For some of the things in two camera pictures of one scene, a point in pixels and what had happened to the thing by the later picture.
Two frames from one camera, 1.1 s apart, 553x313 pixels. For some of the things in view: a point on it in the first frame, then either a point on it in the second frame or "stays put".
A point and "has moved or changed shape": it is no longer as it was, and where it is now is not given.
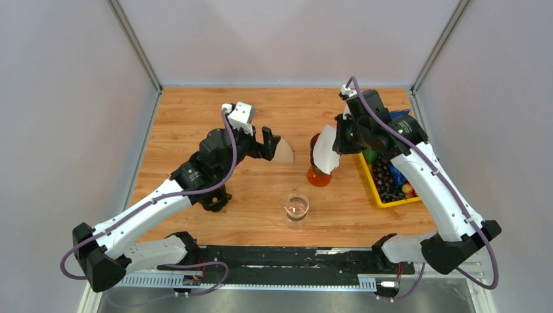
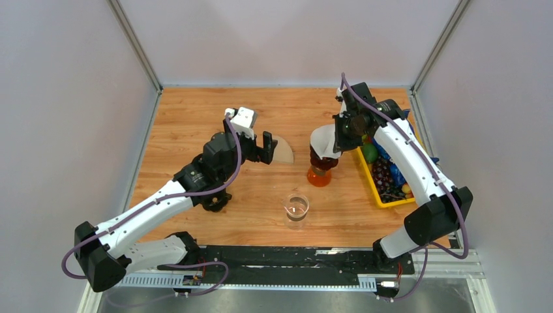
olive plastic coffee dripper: (213, 200) stays put
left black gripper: (266, 151) stays put
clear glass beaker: (296, 206) stays put
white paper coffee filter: (325, 158) has moved or changed shape
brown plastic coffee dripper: (312, 144) → (325, 163)
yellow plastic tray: (382, 204) stays put
